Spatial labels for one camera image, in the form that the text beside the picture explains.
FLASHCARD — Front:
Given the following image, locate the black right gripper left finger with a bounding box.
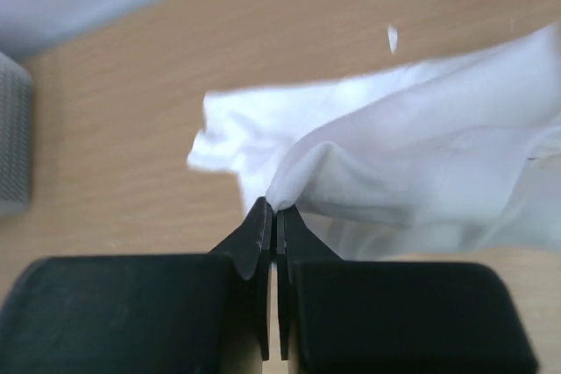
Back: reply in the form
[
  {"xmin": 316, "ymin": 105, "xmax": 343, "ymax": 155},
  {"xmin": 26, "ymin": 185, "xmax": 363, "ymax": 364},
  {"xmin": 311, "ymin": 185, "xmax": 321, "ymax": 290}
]
[{"xmin": 1, "ymin": 199, "xmax": 271, "ymax": 373}]

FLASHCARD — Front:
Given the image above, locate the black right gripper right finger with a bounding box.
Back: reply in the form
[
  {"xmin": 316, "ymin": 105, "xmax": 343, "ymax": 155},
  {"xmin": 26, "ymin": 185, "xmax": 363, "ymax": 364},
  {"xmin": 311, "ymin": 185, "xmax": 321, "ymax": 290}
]
[{"xmin": 276, "ymin": 208, "xmax": 539, "ymax": 373}]

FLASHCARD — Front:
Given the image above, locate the white printed t-shirt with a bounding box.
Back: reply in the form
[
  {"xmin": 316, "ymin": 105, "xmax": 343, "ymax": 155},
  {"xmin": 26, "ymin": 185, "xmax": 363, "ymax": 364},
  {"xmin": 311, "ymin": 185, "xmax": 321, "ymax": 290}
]
[{"xmin": 187, "ymin": 24, "xmax": 560, "ymax": 260}]

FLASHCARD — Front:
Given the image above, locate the small white paper scrap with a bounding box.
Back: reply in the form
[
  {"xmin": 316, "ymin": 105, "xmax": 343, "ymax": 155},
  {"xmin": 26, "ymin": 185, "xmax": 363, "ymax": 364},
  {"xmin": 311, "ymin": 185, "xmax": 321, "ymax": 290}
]
[{"xmin": 387, "ymin": 25, "xmax": 399, "ymax": 54}]

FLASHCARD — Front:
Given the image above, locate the white plastic laundry basket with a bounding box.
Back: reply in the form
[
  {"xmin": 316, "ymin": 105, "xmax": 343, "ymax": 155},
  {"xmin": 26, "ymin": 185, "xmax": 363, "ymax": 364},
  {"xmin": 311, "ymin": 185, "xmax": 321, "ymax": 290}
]
[{"xmin": 1, "ymin": 54, "xmax": 34, "ymax": 217}]

